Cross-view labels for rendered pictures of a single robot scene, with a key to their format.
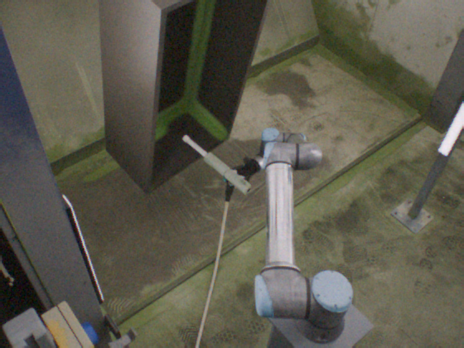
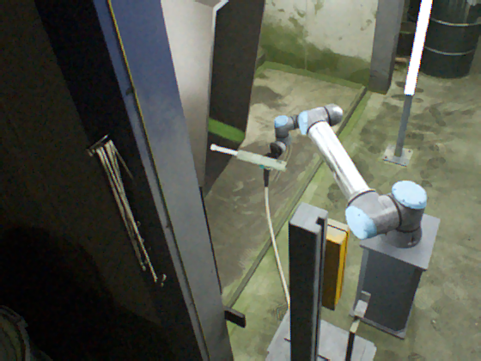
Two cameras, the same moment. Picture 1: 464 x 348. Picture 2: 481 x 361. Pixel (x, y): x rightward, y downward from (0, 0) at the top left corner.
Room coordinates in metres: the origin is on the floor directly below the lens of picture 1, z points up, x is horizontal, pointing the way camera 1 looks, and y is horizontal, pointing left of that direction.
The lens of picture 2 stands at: (-0.14, 0.57, 2.26)
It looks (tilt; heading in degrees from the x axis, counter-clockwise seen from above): 39 degrees down; 338
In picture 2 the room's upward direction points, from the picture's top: 1 degrees counter-clockwise
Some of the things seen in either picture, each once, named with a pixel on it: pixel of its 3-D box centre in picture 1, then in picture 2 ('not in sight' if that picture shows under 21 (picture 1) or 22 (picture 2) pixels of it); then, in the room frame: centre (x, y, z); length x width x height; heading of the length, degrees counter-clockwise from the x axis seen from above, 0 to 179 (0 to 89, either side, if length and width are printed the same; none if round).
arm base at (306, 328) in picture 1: (321, 315); (402, 224); (0.83, -0.40, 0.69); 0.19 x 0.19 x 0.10
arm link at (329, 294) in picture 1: (326, 298); (405, 204); (0.83, -0.39, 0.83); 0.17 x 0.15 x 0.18; 90
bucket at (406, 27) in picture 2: not in sight; (404, 39); (3.27, -2.22, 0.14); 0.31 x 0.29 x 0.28; 131
